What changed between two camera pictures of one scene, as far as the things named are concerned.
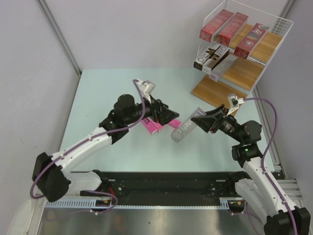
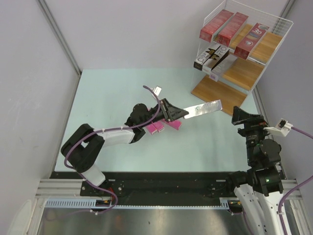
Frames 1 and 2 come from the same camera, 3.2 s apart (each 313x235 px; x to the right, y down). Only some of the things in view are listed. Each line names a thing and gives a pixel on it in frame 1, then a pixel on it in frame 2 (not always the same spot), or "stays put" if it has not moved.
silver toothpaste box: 180,134 to 208,107
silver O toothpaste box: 215,58 stays put
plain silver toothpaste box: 222,67 stays put
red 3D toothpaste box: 250,40 stays put
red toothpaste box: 207,32 stays put
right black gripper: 208,123 to 251,121
